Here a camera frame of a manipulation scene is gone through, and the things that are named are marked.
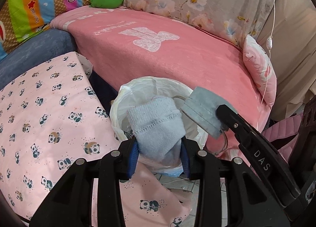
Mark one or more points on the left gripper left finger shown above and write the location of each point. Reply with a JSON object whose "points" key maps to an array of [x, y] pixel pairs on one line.
{"points": [[69, 203]]}

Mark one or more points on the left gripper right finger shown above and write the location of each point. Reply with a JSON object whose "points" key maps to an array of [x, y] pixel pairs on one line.
{"points": [[249, 203]]}

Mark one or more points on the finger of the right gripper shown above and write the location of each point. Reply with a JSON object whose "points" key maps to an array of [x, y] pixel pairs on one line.
{"points": [[279, 155]]}

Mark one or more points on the light blue sock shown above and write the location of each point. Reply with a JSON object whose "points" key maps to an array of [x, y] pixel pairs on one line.
{"points": [[158, 128]]}

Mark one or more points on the white bag lined trash bin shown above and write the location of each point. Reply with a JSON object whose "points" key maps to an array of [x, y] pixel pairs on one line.
{"points": [[140, 91]]}

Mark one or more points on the pink panda print sheet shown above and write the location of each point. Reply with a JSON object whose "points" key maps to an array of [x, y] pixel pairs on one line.
{"points": [[50, 116]]}

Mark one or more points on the small pink floral pillow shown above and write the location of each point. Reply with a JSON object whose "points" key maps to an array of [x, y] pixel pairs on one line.
{"points": [[258, 64]]}

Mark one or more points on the blue velvet cushion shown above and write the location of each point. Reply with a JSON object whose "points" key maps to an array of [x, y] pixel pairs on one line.
{"points": [[44, 46]]}

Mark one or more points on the pink fleece blanket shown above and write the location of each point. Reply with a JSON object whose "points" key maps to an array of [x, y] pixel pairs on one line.
{"points": [[124, 44]]}

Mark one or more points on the colourful monkey print pillow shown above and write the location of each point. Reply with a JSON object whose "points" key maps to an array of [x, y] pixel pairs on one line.
{"points": [[23, 19]]}

